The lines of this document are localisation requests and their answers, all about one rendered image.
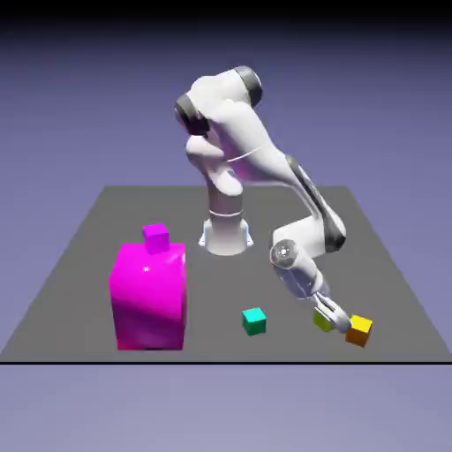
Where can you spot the small teal cube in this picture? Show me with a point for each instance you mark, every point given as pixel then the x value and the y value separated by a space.
pixel 253 320

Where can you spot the large magenta box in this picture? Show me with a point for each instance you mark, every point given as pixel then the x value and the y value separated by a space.
pixel 148 300

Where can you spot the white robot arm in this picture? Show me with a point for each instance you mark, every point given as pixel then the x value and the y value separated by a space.
pixel 243 141

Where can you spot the small yellow-green cube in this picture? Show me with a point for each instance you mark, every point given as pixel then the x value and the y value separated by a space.
pixel 322 322

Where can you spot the small orange cube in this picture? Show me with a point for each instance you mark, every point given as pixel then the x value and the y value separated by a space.
pixel 359 330

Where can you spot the small purple cube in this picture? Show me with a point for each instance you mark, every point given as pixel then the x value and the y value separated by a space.
pixel 156 237

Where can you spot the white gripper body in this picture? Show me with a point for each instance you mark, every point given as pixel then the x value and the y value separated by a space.
pixel 333 311

